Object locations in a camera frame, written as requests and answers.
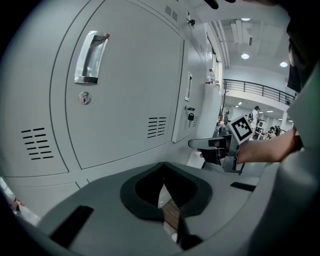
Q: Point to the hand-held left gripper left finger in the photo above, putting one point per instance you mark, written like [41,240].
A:
[112,200]

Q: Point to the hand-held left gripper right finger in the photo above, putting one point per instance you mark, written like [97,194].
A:
[200,197]

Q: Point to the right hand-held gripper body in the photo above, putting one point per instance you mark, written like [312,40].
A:
[240,130]

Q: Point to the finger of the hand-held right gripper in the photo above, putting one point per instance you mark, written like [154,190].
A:
[212,157]
[200,143]

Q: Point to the grey metal locker cabinet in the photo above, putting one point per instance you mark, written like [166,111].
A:
[125,75]

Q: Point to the person's right forearm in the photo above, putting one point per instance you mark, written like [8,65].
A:
[265,150]

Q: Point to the standing floor fan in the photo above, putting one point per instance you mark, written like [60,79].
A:
[229,113]

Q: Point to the wooden plank platform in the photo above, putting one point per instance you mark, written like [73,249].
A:
[170,215]

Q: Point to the black balcony railing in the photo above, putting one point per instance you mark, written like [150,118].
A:
[262,86]

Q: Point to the red capped clear bottle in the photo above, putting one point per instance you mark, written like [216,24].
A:
[210,77]

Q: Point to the round ceiling light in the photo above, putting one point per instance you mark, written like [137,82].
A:
[283,64]

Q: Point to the person's black shirt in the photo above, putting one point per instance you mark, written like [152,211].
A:
[298,62]

